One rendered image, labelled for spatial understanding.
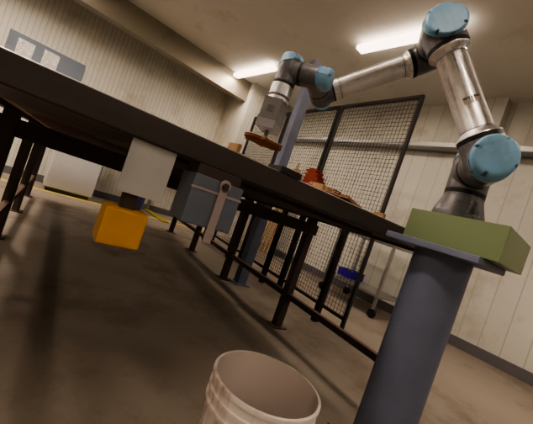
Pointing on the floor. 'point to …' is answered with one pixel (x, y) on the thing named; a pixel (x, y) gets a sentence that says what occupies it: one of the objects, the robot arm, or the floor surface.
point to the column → (417, 331)
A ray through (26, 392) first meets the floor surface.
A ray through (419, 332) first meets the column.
